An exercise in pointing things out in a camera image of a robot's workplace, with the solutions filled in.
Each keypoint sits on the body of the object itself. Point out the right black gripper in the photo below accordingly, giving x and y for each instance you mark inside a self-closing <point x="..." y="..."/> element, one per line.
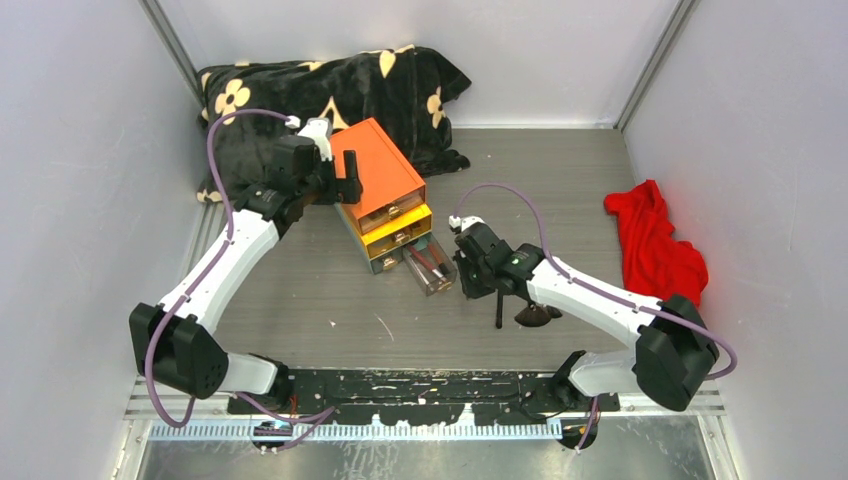
<point x="471" y="290"/>

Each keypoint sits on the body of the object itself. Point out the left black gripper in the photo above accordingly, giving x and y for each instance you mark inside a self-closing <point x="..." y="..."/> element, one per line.
<point x="347" y="190"/>

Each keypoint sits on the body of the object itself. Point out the clear drawer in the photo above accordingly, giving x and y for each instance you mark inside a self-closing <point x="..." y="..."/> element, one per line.
<point x="426" y="280"/>

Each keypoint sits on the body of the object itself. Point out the orange drawer organizer box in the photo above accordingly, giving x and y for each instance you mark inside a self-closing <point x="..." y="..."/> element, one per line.
<point x="393" y="210"/>

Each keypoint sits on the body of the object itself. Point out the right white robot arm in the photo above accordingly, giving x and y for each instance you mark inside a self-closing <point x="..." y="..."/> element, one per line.
<point x="667" y="353"/>

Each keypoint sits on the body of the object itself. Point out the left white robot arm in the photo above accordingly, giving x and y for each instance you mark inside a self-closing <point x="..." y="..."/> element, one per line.
<point x="173" y="340"/>

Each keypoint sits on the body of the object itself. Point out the short red lip gloss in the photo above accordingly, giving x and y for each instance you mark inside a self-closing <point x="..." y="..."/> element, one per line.
<point x="438" y="260"/>

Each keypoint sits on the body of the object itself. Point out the black floral blanket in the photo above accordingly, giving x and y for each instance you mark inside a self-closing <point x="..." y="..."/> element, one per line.
<point x="404" y="89"/>

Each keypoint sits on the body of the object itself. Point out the red cloth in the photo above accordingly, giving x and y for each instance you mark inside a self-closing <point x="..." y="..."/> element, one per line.
<point x="653" y="262"/>

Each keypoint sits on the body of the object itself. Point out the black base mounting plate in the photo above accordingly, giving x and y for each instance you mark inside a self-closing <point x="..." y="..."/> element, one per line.
<point x="418" y="397"/>

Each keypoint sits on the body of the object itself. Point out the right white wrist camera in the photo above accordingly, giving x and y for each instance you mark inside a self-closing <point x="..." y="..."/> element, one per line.
<point x="458" y="224"/>

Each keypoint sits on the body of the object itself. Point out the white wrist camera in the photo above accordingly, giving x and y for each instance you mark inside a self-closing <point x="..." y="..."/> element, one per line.
<point x="458" y="224"/>
<point x="318" y="129"/>

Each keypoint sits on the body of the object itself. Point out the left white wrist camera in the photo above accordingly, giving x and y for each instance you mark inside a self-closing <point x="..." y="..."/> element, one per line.
<point x="318" y="129"/>

